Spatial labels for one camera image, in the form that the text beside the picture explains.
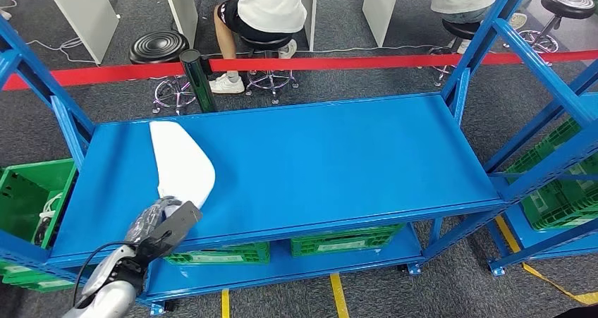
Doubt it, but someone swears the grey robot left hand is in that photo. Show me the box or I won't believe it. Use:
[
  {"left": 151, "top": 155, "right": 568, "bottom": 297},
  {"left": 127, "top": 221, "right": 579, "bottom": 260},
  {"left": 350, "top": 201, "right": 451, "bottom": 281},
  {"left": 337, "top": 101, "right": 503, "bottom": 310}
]
[{"left": 123, "top": 195, "right": 184, "bottom": 247}]

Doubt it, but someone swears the white plastic shell part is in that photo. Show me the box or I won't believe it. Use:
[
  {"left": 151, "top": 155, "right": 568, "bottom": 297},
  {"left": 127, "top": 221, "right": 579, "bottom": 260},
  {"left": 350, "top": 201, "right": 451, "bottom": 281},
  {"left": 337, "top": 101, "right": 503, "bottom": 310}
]
[{"left": 148, "top": 120, "right": 216, "bottom": 213}]

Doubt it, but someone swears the blue metal shelf rack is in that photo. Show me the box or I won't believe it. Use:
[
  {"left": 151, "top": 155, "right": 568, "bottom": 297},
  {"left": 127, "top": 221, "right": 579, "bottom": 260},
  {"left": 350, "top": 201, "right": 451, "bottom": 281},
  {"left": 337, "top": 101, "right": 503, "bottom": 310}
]
[
  {"left": 0, "top": 0, "right": 598, "bottom": 317},
  {"left": 483, "top": 59, "right": 598, "bottom": 277}
]

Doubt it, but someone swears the red barrier belt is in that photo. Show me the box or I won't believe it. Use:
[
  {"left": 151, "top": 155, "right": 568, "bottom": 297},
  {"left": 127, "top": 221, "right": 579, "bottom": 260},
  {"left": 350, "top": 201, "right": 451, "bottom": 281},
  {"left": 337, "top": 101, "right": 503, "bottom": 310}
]
[
  {"left": 2, "top": 62, "right": 185, "bottom": 92},
  {"left": 209, "top": 49, "right": 598, "bottom": 73}
]

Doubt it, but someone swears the black round swivel stool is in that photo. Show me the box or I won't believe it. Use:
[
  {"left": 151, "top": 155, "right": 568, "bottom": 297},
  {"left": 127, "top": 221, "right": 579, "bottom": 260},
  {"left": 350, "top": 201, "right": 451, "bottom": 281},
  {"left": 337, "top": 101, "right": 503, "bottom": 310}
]
[
  {"left": 128, "top": 30, "right": 197, "bottom": 116},
  {"left": 427, "top": 19, "right": 482, "bottom": 88},
  {"left": 240, "top": 35, "right": 300, "bottom": 106},
  {"left": 504, "top": 0, "right": 597, "bottom": 58}
]

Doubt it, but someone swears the white desk side panel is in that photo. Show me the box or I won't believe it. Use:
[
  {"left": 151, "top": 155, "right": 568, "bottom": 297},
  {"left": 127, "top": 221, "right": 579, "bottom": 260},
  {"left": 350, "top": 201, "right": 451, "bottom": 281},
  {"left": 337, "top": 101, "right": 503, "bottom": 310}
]
[
  {"left": 362, "top": 0, "right": 403, "bottom": 48},
  {"left": 160, "top": 0, "right": 200, "bottom": 48},
  {"left": 301, "top": 0, "right": 319, "bottom": 52},
  {"left": 41, "top": 0, "right": 120, "bottom": 66}
]

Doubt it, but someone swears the yellow floor tape line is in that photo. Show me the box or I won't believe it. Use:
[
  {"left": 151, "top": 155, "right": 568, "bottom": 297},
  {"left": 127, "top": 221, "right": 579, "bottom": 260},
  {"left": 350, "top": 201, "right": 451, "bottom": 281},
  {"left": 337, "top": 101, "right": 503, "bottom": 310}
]
[{"left": 495, "top": 215, "right": 598, "bottom": 306}]

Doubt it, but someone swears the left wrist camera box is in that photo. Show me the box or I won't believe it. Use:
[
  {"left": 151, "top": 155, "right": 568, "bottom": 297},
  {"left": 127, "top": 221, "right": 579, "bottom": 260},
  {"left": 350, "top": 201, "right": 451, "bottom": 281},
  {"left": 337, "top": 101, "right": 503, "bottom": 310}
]
[{"left": 138, "top": 200, "right": 205, "bottom": 263}]

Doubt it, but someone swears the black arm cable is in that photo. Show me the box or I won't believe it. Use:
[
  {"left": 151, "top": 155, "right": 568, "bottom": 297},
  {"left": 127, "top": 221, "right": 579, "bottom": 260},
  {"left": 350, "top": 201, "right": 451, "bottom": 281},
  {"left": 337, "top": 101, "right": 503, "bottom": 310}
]
[{"left": 73, "top": 240, "right": 141, "bottom": 310}]

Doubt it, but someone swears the white coiled cable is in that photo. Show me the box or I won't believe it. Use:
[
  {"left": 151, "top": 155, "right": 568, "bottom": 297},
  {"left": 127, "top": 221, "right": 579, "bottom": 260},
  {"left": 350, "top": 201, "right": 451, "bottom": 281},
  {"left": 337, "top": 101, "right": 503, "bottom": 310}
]
[{"left": 31, "top": 192, "right": 64, "bottom": 247}]

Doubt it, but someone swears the dark glossy barrier post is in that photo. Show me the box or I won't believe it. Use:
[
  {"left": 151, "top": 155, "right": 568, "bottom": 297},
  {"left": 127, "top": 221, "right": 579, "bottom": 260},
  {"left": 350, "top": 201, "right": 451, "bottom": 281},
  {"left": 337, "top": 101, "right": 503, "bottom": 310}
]
[{"left": 179, "top": 49, "right": 218, "bottom": 114}]

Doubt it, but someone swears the white floor cable bundle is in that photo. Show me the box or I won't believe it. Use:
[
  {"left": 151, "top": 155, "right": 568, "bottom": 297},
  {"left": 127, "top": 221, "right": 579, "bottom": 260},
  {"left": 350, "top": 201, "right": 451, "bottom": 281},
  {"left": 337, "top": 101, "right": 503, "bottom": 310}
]
[{"left": 25, "top": 35, "right": 99, "bottom": 67}]

